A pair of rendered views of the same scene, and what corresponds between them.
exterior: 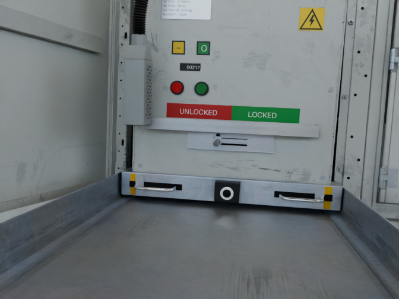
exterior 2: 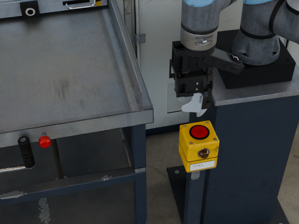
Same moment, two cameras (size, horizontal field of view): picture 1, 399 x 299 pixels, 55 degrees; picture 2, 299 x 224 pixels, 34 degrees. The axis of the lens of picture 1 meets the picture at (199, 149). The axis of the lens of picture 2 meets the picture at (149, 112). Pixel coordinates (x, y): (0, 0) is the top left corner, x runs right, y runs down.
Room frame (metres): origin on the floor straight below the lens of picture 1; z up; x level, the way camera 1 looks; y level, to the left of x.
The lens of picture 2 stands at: (-0.60, 0.04, 1.76)
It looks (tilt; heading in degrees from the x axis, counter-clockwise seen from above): 43 degrees down; 340
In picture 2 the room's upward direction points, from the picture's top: 1 degrees counter-clockwise
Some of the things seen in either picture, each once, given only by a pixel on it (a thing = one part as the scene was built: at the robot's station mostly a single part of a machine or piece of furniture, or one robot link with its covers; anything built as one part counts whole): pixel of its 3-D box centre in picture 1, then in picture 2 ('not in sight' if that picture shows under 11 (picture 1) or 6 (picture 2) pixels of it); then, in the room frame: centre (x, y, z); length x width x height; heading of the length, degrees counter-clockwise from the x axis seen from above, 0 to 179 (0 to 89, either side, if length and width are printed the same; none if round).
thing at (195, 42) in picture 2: not in sight; (199, 34); (0.15, -0.34, 1.19); 0.08 x 0.08 x 0.05
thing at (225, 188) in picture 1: (227, 191); (30, 9); (0.92, -0.07, 0.87); 0.06 x 0.03 x 0.05; 83
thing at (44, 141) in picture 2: not in sight; (44, 139); (0.36, 0.00, 0.80); 0.04 x 0.03 x 0.03; 173
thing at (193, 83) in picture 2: not in sight; (192, 66); (0.15, -0.33, 1.11); 0.09 x 0.08 x 0.12; 81
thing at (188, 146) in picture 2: not in sight; (198, 146); (0.15, -0.36, 0.85); 0.08 x 0.08 x 0.10; 83
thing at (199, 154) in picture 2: not in sight; (204, 154); (0.10, -0.35, 0.87); 0.03 x 0.01 x 0.03; 83
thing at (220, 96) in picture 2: not in sight; (247, 66); (0.51, -0.71, 0.74); 0.32 x 0.32 x 0.02; 80
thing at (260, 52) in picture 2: not in sight; (257, 38); (0.49, -0.71, 0.87); 0.15 x 0.15 x 0.10
